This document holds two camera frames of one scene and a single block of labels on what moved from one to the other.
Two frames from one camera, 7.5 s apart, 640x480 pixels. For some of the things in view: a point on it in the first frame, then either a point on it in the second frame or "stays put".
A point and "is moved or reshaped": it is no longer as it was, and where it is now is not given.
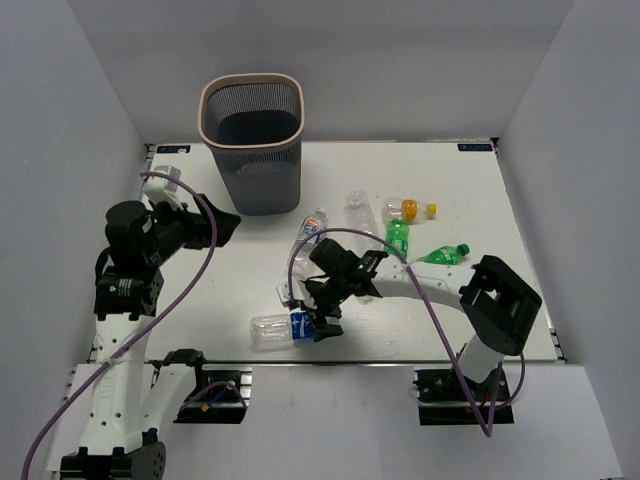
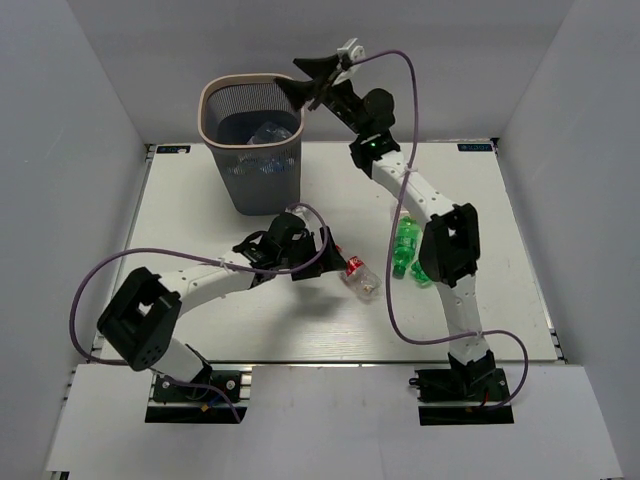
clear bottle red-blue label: [310, 225] is moved or reshaped
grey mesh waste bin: [254, 123] stays put
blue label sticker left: [173, 149] stays put
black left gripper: [191, 219] -> [332, 261]
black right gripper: [312, 301] -> [301, 92]
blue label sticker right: [474, 147] stays put
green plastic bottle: [397, 235] is moved or reshaped
